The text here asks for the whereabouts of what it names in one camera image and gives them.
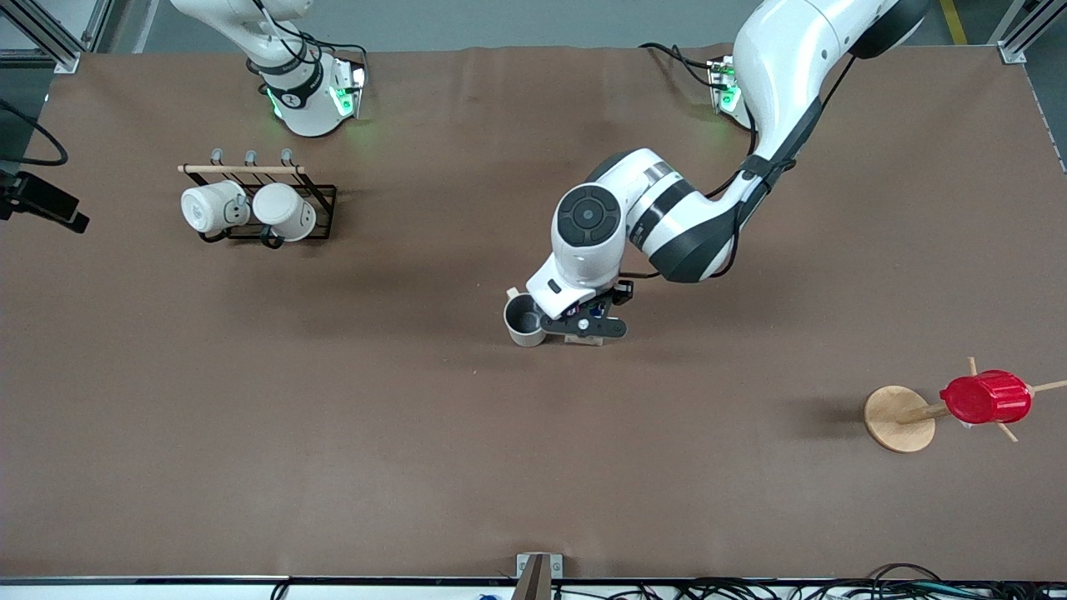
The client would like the blue white milk carton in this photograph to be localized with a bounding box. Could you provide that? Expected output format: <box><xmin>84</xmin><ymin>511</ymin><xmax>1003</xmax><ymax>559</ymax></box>
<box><xmin>565</xmin><ymin>302</ymin><xmax>607</xmax><ymax>348</ymax></box>

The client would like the white mug with dark interior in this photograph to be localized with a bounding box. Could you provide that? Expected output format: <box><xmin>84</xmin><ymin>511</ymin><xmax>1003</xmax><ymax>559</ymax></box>
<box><xmin>503</xmin><ymin>287</ymin><xmax>548</xmax><ymax>348</ymax></box>

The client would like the wooden peg cup stand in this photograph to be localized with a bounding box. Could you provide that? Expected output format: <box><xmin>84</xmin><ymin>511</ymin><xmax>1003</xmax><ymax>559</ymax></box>
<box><xmin>864</xmin><ymin>357</ymin><xmax>1067</xmax><ymax>453</ymax></box>

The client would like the red plastic cup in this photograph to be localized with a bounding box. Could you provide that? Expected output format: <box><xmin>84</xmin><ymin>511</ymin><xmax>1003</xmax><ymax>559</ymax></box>
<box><xmin>940</xmin><ymin>371</ymin><xmax>1033</xmax><ymax>426</ymax></box>

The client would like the white mug with face print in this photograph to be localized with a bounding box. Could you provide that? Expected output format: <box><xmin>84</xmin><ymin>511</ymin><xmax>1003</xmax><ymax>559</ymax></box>
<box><xmin>181</xmin><ymin>181</ymin><xmax>251</xmax><ymax>243</ymax></box>

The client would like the wooden rack rod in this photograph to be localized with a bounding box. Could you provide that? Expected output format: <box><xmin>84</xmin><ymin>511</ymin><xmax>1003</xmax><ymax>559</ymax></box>
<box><xmin>178</xmin><ymin>164</ymin><xmax>306</xmax><ymax>176</ymax></box>

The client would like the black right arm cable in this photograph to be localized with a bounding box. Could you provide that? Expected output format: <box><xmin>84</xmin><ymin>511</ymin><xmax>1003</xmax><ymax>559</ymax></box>
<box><xmin>0</xmin><ymin>98</ymin><xmax>69</xmax><ymax>168</ymax></box>

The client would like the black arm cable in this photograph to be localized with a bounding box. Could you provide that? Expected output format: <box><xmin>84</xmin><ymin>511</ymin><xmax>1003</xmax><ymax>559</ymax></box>
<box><xmin>621</xmin><ymin>54</ymin><xmax>859</xmax><ymax>282</ymax></box>
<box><xmin>0</xmin><ymin>98</ymin><xmax>69</xmax><ymax>168</ymax></box>

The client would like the aluminium frame profile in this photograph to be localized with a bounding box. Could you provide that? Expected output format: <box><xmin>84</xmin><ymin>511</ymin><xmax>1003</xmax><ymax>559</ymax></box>
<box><xmin>0</xmin><ymin>0</ymin><xmax>113</xmax><ymax>74</ymax></box>
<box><xmin>996</xmin><ymin>0</ymin><xmax>1067</xmax><ymax>65</ymax></box>

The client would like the plain white mug black handle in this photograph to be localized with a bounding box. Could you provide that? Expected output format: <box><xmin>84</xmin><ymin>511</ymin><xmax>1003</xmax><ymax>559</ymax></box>
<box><xmin>253</xmin><ymin>183</ymin><xmax>318</xmax><ymax>249</ymax></box>

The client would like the grey metal bracket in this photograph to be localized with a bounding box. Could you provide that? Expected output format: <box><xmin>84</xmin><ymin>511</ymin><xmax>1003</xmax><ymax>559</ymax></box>
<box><xmin>516</xmin><ymin>552</ymin><xmax>564</xmax><ymax>580</ymax></box>

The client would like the black wire mug rack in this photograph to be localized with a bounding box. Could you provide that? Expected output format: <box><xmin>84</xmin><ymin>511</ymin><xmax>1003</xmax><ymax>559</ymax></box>
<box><xmin>196</xmin><ymin>171</ymin><xmax>338</xmax><ymax>248</ymax></box>

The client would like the black base cable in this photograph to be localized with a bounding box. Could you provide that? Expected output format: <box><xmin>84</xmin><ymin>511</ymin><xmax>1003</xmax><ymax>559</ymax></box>
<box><xmin>639</xmin><ymin>42</ymin><xmax>726</xmax><ymax>91</ymax></box>

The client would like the brown wooden post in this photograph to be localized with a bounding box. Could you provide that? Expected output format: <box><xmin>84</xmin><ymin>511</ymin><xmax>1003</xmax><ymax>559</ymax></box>
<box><xmin>511</xmin><ymin>556</ymin><xmax>553</xmax><ymax>600</ymax></box>

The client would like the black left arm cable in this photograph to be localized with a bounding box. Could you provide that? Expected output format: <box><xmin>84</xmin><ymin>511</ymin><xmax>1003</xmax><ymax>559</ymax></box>
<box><xmin>621</xmin><ymin>54</ymin><xmax>859</xmax><ymax>282</ymax></box>

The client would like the black looped cable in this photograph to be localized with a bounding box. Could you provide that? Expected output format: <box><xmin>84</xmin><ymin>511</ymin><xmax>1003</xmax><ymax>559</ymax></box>
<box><xmin>867</xmin><ymin>563</ymin><xmax>947</xmax><ymax>589</ymax></box>

